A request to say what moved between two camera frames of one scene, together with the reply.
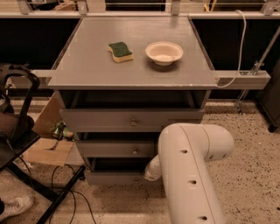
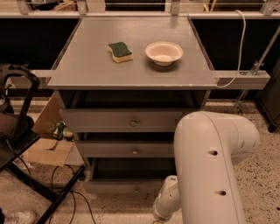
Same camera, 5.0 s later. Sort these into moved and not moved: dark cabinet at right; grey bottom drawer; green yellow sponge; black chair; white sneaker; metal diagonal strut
Moved: grey bottom drawer; white sneaker
Not moved: green yellow sponge; black chair; metal diagonal strut; dark cabinet at right
